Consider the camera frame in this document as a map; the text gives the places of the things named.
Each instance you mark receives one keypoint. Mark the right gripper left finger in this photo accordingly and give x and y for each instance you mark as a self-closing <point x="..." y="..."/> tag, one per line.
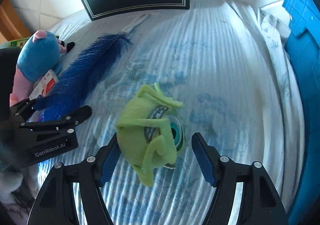
<point x="55" y="203"/>

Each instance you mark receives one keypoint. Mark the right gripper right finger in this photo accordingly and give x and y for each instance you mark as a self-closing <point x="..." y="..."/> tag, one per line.
<point x="260" y="201"/>

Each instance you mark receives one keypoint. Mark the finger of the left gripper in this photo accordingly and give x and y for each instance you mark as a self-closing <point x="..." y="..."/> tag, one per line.
<point x="68" y="121"/>
<point x="24" y="107"/>

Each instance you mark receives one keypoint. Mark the red white small box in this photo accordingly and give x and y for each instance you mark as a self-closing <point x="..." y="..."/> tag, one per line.
<point x="44" y="86"/>

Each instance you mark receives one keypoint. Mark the pig plush blue shirt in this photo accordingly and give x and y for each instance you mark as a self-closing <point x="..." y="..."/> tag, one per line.
<point x="39" y="54"/>

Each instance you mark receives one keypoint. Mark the green one-eyed monster plush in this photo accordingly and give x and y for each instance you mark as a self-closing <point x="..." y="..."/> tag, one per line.
<point x="149" y="132"/>

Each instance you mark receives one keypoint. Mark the green medicine box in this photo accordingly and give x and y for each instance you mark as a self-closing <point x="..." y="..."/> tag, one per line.
<point x="15" y="43"/>

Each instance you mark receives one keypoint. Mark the blue plastic storage crate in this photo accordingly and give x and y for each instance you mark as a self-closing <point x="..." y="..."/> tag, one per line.
<point x="303" y="49"/>

